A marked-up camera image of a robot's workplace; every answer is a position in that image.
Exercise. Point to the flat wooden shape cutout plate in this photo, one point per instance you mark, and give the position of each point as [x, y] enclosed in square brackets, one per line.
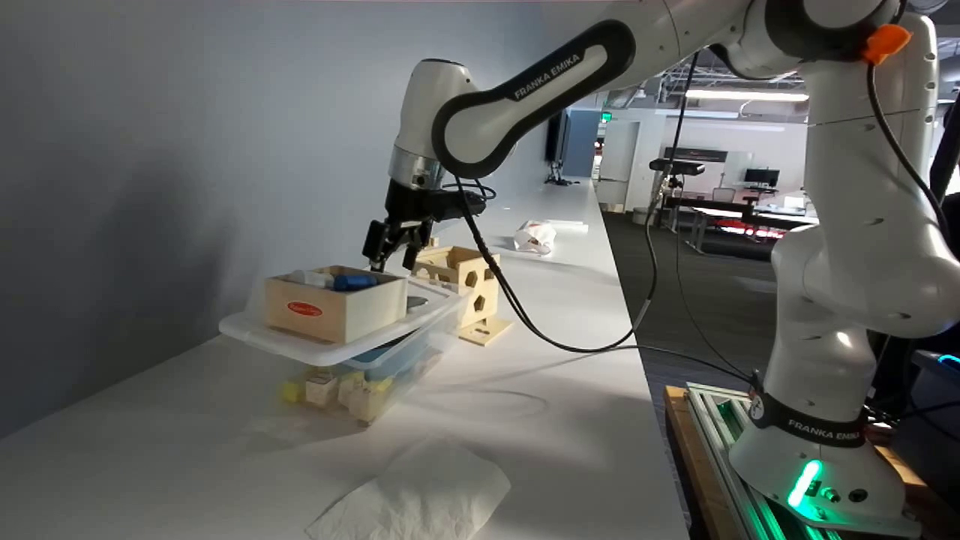
[491, 333]

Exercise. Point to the clear plastic storage bin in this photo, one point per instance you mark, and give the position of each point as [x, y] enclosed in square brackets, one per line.
[408, 354]

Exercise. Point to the blue toy piece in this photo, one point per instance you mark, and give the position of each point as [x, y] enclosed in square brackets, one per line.
[356, 282]

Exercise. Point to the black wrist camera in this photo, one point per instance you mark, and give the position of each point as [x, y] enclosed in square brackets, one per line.
[460, 202]

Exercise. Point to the small yellow block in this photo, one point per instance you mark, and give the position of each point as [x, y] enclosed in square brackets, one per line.
[292, 393]

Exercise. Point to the wooden shape sorter cube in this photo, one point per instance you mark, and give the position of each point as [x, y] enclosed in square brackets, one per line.
[481, 288]

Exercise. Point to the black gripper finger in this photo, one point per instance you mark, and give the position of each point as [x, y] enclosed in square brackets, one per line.
[418, 243]
[375, 242]

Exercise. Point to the large cream block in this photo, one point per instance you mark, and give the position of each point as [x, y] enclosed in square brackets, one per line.
[364, 397]

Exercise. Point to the small cream block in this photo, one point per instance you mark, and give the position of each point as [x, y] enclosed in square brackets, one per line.
[320, 392]

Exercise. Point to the blue wall panel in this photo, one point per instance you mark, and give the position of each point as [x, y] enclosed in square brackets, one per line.
[573, 146]

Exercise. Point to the white paper towel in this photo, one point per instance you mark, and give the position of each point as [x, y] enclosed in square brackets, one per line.
[422, 495]

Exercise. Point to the wooden base platform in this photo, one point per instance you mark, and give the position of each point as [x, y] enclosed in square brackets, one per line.
[690, 468]

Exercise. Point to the crumpled white cloth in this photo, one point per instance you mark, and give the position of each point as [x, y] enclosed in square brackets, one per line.
[535, 237]

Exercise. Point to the ceiling light strip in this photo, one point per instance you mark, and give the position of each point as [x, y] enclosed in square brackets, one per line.
[750, 97]

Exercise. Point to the black desk equipment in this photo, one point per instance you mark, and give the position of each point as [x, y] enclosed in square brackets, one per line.
[701, 157]

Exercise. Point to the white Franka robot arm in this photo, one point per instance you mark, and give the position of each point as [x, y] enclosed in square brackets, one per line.
[881, 260]

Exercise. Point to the black monitor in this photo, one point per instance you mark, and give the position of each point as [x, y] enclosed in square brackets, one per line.
[763, 177]

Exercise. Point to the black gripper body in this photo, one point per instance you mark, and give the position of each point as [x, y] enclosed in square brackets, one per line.
[416, 208]

